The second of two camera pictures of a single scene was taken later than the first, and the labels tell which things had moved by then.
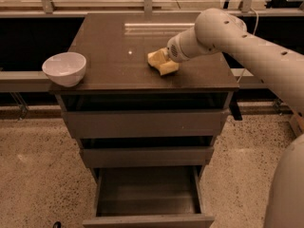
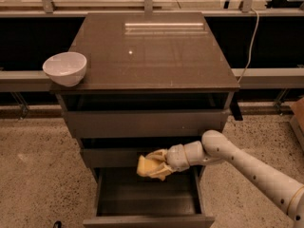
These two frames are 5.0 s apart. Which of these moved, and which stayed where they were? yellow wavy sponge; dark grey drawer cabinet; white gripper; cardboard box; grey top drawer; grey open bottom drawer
Moved: yellow wavy sponge; white gripper
Stayed: cardboard box; grey open bottom drawer; dark grey drawer cabinet; grey top drawer
